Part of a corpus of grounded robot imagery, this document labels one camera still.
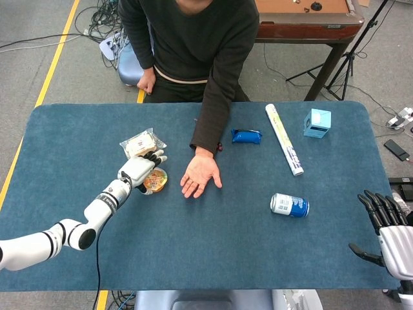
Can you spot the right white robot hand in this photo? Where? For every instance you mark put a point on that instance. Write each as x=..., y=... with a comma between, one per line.
x=398, y=248

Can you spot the person's right hand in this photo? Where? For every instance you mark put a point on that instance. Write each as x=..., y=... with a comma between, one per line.
x=146, y=80

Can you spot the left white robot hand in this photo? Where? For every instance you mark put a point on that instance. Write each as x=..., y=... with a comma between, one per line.
x=138, y=168

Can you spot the person's left hand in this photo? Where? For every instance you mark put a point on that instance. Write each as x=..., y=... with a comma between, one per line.
x=201, y=171

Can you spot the round jelly cup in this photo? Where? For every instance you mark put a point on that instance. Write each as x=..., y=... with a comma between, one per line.
x=156, y=181

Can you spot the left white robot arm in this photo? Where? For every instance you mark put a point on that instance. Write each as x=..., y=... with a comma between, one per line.
x=32, y=247

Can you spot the person's right sleeved forearm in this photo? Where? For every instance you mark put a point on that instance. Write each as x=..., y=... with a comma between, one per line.
x=142, y=48

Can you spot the person's left sleeved forearm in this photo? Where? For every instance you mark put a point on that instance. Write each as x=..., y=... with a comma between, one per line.
x=214, y=113

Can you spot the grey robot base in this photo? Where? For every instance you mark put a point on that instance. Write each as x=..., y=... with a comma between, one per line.
x=200, y=300

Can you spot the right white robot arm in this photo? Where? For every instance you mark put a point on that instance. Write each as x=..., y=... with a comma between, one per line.
x=407, y=295

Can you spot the blue padded stool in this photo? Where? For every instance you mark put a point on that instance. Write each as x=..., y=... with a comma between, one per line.
x=129, y=68

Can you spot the bread in clear plastic pack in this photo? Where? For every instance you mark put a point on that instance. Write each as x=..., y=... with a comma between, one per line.
x=138, y=143

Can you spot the small dark red object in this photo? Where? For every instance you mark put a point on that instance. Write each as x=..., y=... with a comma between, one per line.
x=220, y=147

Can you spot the white power strip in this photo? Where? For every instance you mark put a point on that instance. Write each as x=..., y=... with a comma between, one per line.
x=108, y=46

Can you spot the blue snack packet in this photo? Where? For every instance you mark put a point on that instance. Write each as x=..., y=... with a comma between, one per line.
x=246, y=136

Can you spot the person's dark-sweater torso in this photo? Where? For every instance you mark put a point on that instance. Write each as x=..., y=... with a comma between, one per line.
x=193, y=38

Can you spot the black box device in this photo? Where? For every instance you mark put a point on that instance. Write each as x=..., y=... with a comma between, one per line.
x=401, y=184

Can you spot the blue felt table cover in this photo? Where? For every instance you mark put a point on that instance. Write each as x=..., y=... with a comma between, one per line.
x=193, y=242

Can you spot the long white printed tube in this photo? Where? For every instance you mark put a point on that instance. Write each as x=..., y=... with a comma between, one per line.
x=284, y=139

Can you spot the blue and white can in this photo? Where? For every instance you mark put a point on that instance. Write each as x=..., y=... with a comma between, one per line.
x=290, y=205

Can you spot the black smartphone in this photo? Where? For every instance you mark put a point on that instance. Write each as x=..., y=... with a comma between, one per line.
x=397, y=150

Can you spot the light blue carton box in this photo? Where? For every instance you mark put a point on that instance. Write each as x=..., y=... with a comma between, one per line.
x=317, y=124

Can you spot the white charger with plugs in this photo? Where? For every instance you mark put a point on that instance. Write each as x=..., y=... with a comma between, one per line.
x=398, y=119

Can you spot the brown pool table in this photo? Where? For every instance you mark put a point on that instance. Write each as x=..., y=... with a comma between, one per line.
x=306, y=27

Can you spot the black tripod stand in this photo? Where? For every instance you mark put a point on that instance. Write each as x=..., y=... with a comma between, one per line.
x=346, y=64

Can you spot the black round knob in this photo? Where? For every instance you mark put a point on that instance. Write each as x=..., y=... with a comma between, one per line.
x=316, y=5

